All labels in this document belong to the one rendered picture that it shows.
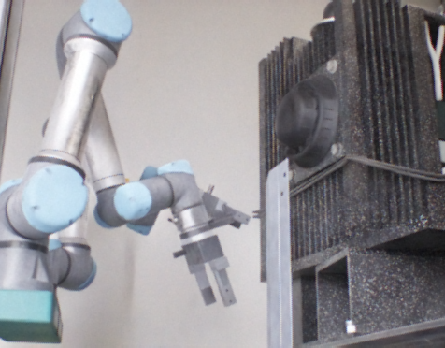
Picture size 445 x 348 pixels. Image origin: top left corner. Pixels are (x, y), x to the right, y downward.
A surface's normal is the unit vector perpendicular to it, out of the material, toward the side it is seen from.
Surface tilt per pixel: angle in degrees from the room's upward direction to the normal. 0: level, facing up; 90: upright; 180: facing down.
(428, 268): 90
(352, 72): 90
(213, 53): 90
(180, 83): 90
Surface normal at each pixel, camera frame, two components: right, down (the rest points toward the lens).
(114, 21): 0.61, -0.37
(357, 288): 0.17, -0.32
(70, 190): 0.57, -0.13
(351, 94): 0.40, -0.29
